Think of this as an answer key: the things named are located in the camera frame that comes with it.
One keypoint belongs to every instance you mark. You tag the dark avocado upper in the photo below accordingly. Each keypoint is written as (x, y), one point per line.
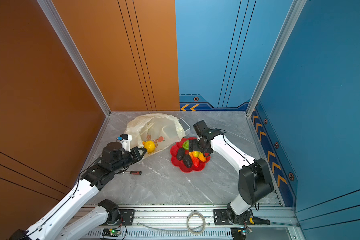
(180, 154)

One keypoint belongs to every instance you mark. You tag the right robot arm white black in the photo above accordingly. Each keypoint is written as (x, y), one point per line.
(255, 181)

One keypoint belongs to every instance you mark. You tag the white grey tissue box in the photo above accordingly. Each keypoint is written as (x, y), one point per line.
(186, 127)

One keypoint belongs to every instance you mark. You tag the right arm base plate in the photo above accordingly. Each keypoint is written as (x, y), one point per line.
(220, 216)

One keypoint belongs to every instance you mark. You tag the green circuit board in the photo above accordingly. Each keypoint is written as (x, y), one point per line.
(240, 233)
(111, 233)

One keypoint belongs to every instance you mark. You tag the ratchet wrench red handle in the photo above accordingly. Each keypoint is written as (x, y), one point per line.
(132, 172)

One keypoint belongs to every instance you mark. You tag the yellow handled screwdriver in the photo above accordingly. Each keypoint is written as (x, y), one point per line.
(259, 221)

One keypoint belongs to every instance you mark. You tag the red flower-shaped plate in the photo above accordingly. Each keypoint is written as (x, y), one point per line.
(180, 164)

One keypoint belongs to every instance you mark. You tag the green custard apple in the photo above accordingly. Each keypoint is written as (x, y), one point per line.
(185, 145)

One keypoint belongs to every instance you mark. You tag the right green circuit board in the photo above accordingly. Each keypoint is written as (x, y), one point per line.
(240, 233)

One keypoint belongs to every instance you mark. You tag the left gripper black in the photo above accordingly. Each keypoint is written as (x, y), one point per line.
(134, 152)

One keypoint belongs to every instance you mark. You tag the orange yellow mango right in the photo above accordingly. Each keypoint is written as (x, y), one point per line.
(202, 157)

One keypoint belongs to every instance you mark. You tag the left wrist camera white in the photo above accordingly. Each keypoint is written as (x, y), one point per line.
(125, 140)

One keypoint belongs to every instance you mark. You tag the aluminium front rail frame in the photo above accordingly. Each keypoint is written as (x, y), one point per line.
(195, 222)

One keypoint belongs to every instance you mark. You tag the dark avocado lower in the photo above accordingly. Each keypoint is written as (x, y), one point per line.
(187, 161)

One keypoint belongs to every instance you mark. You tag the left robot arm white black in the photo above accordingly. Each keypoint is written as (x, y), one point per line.
(54, 225)

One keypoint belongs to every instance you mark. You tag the yellow bumpy fruit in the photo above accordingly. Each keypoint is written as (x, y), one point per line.
(150, 146)

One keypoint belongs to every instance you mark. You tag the red yellow mango top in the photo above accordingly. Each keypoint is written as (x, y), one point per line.
(195, 158)

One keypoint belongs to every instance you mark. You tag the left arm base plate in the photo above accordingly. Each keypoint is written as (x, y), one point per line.
(126, 216)

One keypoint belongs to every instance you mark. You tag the left green circuit board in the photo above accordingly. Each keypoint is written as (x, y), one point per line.
(111, 233)

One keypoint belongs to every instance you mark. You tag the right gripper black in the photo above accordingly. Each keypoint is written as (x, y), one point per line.
(193, 147)

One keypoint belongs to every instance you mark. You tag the cream plastic bag orange print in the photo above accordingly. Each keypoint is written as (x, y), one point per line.
(161, 129)

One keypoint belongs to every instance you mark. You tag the dark avocado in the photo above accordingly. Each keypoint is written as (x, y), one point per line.
(187, 161)
(180, 154)

